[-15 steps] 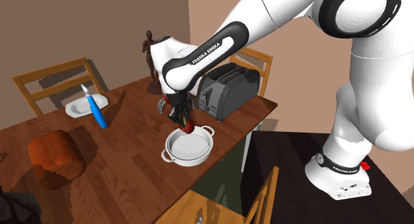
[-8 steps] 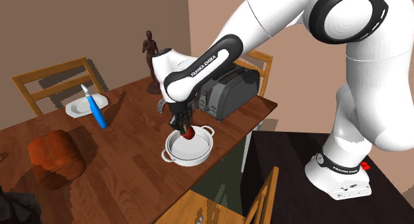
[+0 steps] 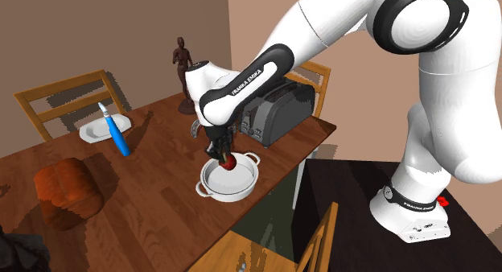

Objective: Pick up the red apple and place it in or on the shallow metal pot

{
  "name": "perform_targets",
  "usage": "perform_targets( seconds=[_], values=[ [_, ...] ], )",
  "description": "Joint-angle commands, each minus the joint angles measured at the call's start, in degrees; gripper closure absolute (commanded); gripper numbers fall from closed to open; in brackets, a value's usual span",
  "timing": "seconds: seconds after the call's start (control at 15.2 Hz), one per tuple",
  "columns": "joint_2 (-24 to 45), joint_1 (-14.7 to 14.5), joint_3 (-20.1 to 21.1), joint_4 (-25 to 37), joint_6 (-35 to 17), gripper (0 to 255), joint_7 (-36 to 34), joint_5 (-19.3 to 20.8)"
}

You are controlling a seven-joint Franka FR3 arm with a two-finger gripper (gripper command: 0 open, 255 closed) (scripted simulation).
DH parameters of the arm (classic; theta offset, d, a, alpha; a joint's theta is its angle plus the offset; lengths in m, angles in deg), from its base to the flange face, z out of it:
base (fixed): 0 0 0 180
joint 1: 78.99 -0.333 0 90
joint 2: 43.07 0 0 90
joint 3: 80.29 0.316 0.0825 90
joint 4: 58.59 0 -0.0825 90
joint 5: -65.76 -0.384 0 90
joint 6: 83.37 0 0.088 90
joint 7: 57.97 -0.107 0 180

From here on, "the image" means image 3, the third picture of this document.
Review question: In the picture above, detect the brown bread loaf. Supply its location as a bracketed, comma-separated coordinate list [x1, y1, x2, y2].
[33, 158, 105, 232]

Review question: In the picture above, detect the dark grey toaster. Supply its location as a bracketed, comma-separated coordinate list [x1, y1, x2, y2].
[240, 76, 317, 149]

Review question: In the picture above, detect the red apple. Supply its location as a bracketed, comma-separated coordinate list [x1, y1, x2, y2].
[218, 153, 237, 171]

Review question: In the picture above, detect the white pot with two handles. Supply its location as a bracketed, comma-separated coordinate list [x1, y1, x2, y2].
[195, 151, 261, 204]

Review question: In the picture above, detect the brown human figurine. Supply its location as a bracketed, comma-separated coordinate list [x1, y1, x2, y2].
[172, 36, 197, 116]

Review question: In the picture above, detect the black crumpled object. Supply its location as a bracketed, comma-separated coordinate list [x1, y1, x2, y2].
[0, 224, 52, 272]

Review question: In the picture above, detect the white plate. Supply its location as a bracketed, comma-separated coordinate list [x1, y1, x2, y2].
[79, 114, 133, 144]

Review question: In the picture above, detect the wooden dining table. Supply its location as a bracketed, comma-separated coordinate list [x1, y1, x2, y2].
[0, 89, 337, 272]

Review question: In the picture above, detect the blue handled peeler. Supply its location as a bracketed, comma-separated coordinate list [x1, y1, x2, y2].
[97, 102, 132, 158]

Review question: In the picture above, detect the wooden chair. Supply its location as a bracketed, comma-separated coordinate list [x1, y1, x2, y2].
[13, 68, 127, 142]
[187, 201, 339, 272]
[284, 60, 332, 119]

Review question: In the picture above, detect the black robot stand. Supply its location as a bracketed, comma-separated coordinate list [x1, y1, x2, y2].
[291, 158, 502, 272]

